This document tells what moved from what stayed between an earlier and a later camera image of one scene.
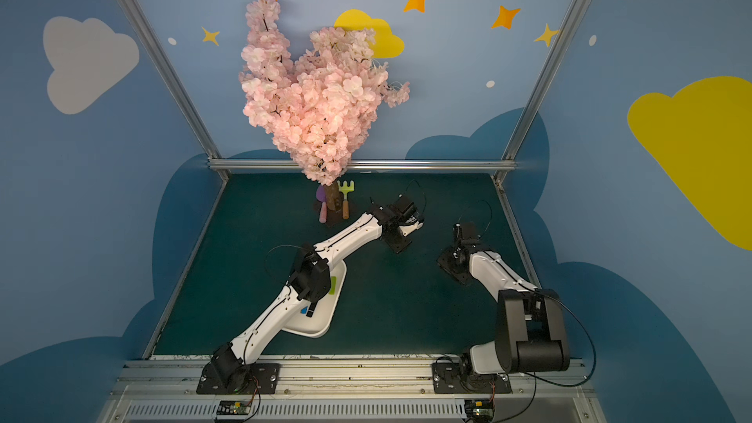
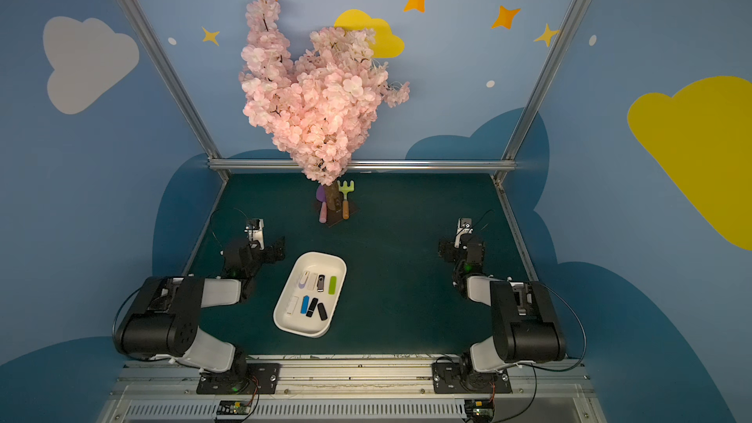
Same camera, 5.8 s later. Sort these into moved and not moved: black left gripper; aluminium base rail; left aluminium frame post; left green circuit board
Moved: black left gripper
Not moved: left green circuit board; aluminium base rail; left aluminium frame post
